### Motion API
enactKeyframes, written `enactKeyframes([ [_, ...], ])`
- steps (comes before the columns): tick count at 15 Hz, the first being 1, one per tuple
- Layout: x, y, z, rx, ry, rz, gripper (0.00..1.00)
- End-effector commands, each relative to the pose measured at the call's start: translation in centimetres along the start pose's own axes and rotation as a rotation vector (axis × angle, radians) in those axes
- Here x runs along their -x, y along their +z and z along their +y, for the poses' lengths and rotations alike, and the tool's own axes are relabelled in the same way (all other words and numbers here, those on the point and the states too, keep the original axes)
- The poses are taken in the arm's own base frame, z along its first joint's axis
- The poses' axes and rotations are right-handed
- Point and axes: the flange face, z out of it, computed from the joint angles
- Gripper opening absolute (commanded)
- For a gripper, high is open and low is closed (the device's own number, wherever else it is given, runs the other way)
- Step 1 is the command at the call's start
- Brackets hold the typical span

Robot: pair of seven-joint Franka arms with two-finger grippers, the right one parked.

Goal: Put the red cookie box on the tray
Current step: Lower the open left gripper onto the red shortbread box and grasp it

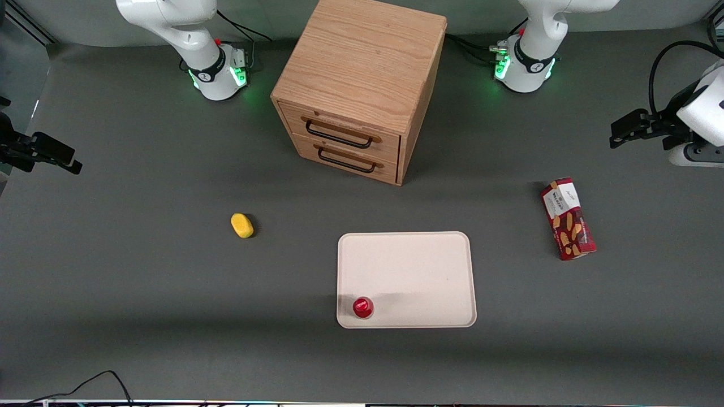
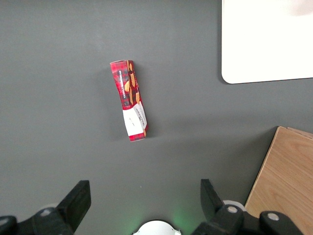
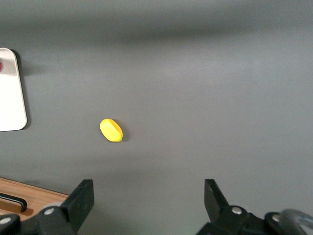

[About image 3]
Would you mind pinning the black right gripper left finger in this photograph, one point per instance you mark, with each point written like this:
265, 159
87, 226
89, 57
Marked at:
74, 208

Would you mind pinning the wooden tray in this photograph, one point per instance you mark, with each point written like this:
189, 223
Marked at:
34, 198

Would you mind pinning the yellow toy lemon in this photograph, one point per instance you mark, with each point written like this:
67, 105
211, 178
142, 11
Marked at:
111, 130

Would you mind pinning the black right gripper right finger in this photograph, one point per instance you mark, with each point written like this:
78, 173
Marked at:
217, 208

